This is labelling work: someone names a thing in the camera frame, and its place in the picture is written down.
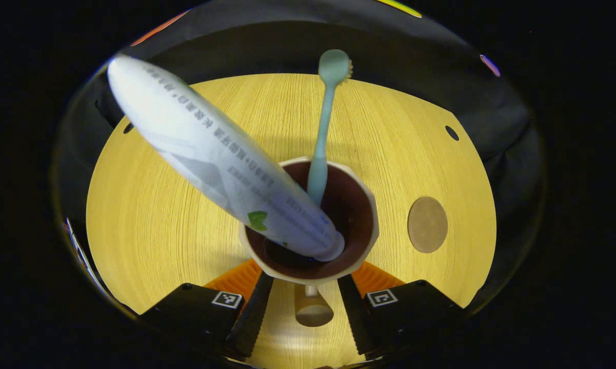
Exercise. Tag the round brown coaster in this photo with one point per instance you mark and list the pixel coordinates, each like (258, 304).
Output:
(427, 224)

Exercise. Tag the pale green toothbrush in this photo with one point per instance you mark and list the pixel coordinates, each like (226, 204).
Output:
(324, 128)

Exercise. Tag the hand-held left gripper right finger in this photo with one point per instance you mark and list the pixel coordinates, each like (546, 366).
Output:
(351, 312)

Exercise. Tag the white toothpaste tube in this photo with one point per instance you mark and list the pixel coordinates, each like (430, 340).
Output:
(210, 148)

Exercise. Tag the wooden desktop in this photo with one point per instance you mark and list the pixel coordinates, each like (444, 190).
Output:
(154, 220)

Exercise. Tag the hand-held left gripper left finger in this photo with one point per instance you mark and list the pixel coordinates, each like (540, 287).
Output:
(254, 318)

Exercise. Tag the beige cup with brown inside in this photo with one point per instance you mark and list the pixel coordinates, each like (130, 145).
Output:
(356, 220)

